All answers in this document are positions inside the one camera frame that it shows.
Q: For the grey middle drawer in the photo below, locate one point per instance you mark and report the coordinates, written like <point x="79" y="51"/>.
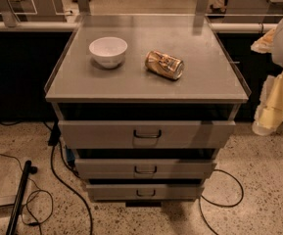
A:
<point x="144" y="169"/>

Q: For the grey drawer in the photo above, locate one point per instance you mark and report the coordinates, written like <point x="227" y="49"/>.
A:
<point x="144" y="169"/>
<point x="125" y="192"/>
<point x="145" y="134"/>

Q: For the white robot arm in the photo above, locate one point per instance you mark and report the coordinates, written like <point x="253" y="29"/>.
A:
<point x="277" y="49"/>

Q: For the white horizontal rail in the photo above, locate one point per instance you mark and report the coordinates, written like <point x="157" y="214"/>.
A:
<point x="217" y="27"/>

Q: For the black pole on floor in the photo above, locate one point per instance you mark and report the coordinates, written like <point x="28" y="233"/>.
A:
<point x="16" y="210"/>

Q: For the grey bottom drawer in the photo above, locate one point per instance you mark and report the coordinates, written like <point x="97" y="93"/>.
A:
<point x="125" y="192"/>

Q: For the grey drawer cabinet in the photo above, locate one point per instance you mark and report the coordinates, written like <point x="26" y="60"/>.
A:
<point x="210" y="87"/>

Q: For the grey flat floor plate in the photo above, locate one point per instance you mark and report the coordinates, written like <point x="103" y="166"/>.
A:
<point x="9" y="184"/>

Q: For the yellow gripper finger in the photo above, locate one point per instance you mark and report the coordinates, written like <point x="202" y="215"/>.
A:
<point x="265" y="43"/>
<point x="269" y="113"/>

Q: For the white ceramic bowl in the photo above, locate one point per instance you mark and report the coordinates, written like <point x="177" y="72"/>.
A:
<point x="108" y="52"/>

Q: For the gold crushed soda can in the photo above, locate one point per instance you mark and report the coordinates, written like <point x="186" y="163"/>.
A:
<point x="164" y="65"/>

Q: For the grey top drawer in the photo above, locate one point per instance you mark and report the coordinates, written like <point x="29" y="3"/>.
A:
<point x="145" y="134"/>

